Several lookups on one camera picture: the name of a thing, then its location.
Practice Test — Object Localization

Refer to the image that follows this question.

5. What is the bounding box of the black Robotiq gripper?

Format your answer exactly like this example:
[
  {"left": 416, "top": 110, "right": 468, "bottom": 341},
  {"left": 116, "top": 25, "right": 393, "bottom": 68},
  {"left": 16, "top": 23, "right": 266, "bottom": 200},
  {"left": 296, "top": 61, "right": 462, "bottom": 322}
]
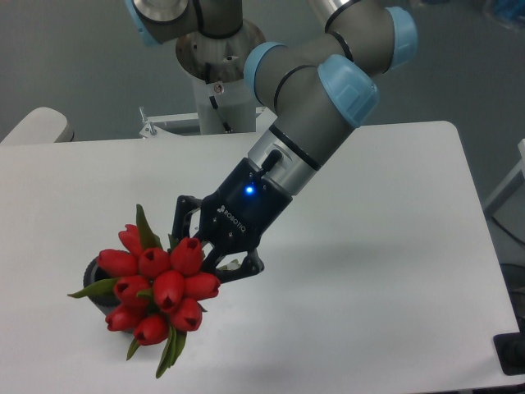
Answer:
[{"left": 171, "top": 156, "right": 292, "bottom": 284}]

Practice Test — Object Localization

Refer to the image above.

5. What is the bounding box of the red tulip bouquet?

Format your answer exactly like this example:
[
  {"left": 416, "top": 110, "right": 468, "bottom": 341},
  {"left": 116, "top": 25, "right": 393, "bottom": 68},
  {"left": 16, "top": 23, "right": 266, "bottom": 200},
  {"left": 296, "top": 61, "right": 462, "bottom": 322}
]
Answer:
[{"left": 72, "top": 205, "right": 221, "bottom": 378}]

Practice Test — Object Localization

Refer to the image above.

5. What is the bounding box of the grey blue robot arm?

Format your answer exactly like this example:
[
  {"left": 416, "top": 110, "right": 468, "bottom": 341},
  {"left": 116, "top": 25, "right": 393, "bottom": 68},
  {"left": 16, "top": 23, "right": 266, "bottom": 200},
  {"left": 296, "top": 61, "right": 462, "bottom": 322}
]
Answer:
[{"left": 126, "top": 1, "right": 418, "bottom": 283}]

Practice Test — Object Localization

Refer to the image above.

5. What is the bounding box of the dark grey ribbed vase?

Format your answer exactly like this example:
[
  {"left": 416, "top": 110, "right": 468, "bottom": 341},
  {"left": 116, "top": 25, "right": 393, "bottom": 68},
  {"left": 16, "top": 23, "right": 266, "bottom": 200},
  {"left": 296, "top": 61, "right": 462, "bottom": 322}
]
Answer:
[{"left": 83, "top": 256, "right": 136, "bottom": 333}]

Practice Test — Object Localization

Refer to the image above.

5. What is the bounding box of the beige chair back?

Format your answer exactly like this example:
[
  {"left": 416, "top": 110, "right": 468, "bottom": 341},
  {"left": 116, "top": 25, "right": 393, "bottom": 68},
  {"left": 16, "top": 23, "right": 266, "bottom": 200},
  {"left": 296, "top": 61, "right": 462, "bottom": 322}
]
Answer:
[{"left": 1, "top": 107, "right": 75, "bottom": 146}]

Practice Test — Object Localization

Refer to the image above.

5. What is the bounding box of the white furniture at right edge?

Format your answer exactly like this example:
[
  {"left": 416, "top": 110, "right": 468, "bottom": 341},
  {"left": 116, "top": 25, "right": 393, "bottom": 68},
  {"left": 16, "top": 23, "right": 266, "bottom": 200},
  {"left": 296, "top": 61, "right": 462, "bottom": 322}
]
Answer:
[{"left": 482, "top": 140, "right": 524, "bottom": 218}]

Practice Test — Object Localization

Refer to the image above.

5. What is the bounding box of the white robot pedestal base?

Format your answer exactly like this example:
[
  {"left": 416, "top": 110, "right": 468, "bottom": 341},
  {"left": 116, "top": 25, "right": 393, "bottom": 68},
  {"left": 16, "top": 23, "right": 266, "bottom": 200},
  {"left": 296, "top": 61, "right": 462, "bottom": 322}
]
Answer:
[{"left": 138, "top": 20, "right": 279, "bottom": 139}]

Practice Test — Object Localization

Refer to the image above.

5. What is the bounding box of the black table cable grommet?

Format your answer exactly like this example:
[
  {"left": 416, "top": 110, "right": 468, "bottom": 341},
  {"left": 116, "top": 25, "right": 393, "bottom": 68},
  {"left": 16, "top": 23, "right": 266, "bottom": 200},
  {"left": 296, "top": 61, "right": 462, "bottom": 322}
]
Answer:
[{"left": 493, "top": 332, "right": 524, "bottom": 376}]

